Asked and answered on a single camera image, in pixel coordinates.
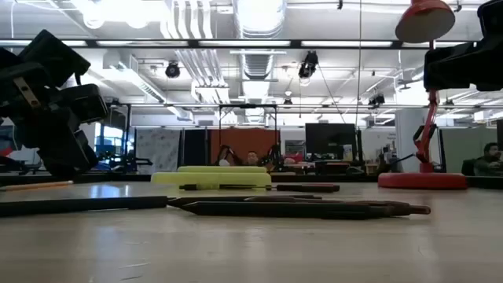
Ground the grey-green partition wall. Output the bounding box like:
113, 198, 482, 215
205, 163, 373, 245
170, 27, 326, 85
439, 127, 499, 175

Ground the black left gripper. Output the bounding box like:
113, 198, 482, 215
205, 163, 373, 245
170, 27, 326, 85
0, 46, 99, 180

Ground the yellow wooden pencil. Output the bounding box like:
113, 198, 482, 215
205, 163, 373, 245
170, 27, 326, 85
0, 180, 75, 193

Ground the black ceiling spotlight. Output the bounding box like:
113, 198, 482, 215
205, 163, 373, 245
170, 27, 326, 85
297, 50, 320, 80
164, 60, 182, 79

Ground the black background robot station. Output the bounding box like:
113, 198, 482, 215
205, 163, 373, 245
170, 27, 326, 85
217, 103, 282, 167

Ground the orange partition wall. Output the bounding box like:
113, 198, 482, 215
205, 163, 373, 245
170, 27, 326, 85
209, 128, 281, 167

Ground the person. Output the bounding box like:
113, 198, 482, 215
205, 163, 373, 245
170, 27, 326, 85
244, 150, 261, 167
470, 141, 503, 177

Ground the yellow-green plastic supply box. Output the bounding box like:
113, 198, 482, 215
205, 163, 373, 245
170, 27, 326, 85
150, 165, 273, 192

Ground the red desk lamp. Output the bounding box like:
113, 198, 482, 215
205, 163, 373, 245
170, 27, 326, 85
376, 0, 468, 191

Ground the white room column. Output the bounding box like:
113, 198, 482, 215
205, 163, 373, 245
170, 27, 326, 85
394, 108, 430, 174

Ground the black monitor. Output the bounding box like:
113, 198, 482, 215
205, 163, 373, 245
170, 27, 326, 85
304, 123, 359, 163

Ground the slim black pen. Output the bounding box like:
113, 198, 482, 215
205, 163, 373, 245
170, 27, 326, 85
178, 183, 274, 192

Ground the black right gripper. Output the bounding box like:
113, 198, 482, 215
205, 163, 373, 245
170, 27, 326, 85
423, 41, 503, 93

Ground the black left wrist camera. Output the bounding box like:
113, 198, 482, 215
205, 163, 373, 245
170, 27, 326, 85
58, 83, 109, 124

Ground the silver ceiling air duct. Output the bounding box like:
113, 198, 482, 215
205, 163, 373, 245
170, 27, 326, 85
232, 0, 288, 80

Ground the dark brown pen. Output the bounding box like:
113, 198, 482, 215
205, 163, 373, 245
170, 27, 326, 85
243, 196, 432, 216
182, 200, 396, 221
167, 194, 324, 208
0, 195, 170, 219

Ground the black background equipment frame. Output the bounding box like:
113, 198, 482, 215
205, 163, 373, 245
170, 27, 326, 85
94, 101, 155, 175

